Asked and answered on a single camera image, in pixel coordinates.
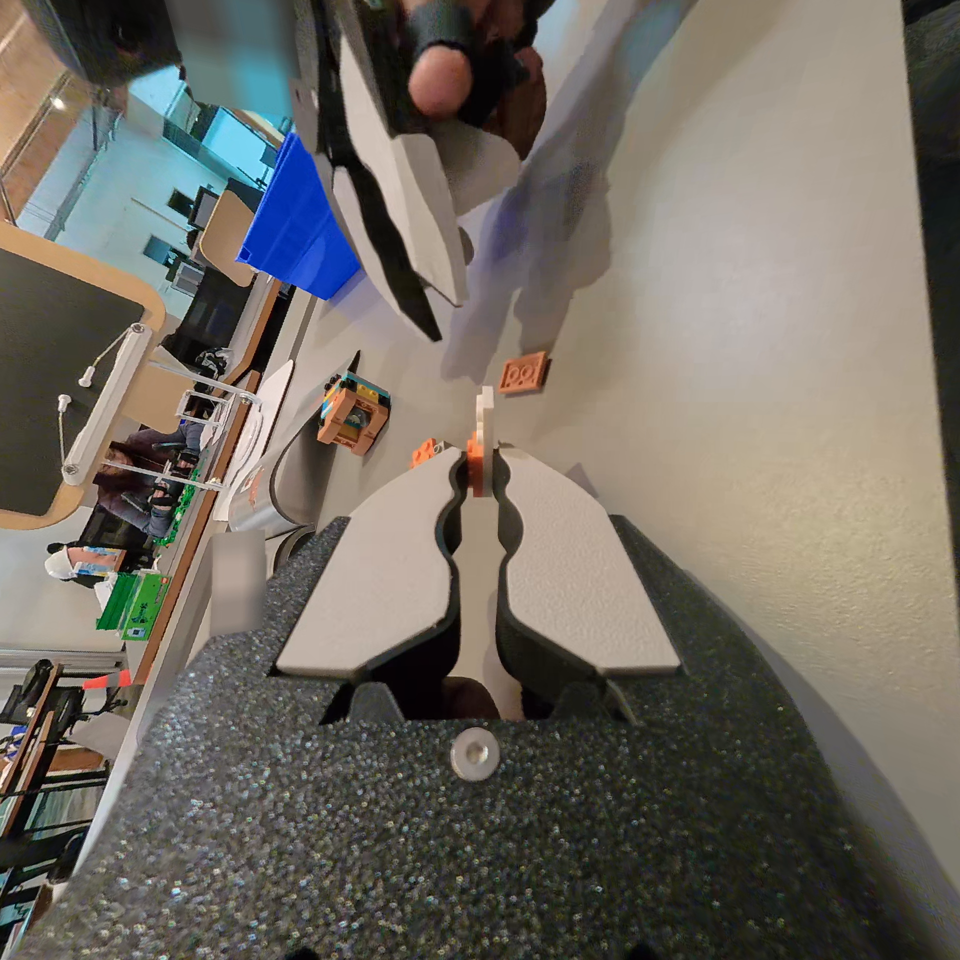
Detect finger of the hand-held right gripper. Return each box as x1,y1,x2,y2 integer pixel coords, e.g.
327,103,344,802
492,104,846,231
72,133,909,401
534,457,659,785
330,159,445,344
339,37,472,307

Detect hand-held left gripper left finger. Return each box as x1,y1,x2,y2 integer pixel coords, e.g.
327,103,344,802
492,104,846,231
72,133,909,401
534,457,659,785
275,447,463,720

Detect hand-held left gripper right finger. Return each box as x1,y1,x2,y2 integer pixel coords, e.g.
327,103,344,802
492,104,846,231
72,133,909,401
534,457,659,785
491,444,684,720

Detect blue plastic bin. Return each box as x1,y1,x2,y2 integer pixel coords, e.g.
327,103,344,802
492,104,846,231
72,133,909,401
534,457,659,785
235,132,363,302

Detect white toy brick plate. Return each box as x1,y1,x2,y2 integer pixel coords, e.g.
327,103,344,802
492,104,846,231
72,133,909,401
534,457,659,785
474,386,498,500

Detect six-stud brown toy brick plate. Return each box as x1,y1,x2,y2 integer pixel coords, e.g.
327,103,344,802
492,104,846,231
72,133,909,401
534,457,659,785
498,351,553,396

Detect grey desk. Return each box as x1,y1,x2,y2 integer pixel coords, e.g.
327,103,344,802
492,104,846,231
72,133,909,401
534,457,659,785
75,0,948,960

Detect person's right hand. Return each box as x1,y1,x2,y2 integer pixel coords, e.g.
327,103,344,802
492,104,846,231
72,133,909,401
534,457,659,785
405,0,560,160

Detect curved plywood board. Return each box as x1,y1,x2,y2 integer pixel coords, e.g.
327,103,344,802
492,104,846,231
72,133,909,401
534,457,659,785
198,189,265,288

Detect toy brick instruction booklet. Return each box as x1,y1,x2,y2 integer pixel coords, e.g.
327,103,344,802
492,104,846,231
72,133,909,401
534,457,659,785
221,348,365,571

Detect dark background monitor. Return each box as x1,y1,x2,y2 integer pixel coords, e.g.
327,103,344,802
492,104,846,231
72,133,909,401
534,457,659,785
166,186,223,231

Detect wood-edged background table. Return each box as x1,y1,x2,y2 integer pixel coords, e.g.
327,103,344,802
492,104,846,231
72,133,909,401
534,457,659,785
120,276,316,685

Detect multicoloured toy brick model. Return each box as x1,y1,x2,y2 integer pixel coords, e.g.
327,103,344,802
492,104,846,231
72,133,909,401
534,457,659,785
315,370,392,458

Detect green toy brick foliage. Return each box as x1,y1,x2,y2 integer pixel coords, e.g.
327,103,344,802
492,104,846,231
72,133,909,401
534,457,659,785
152,459,209,546

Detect green box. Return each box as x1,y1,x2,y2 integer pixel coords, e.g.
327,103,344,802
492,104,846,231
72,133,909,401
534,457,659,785
95,571,173,641

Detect colourful printed box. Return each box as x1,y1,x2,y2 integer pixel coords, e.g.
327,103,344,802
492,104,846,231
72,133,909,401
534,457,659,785
43,543,126,591

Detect monitor with white stand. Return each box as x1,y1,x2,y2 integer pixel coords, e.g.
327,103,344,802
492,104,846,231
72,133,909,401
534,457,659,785
0,221,168,531

